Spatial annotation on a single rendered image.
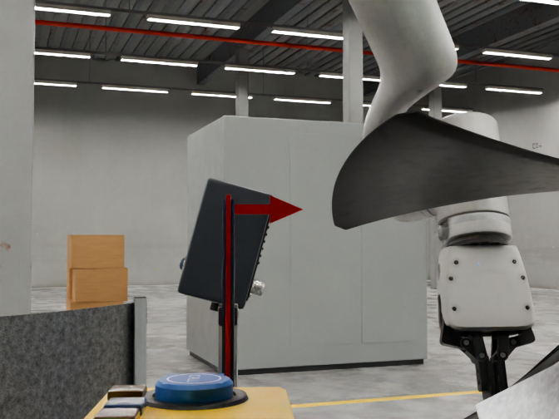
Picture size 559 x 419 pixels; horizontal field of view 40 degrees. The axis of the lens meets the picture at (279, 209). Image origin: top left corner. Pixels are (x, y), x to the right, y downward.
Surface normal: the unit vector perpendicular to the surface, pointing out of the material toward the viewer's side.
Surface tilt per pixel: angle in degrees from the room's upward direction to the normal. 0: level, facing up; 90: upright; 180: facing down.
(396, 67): 121
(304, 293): 90
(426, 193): 163
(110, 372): 90
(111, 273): 90
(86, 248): 90
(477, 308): 72
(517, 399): 55
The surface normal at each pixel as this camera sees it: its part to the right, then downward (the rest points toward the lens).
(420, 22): 0.24, 0.19
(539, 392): -0.65, -0.59
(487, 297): 0.04, -0.36
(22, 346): 0.79, -0.03
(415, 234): 0.34, -0.04
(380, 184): 0.04, 0.94
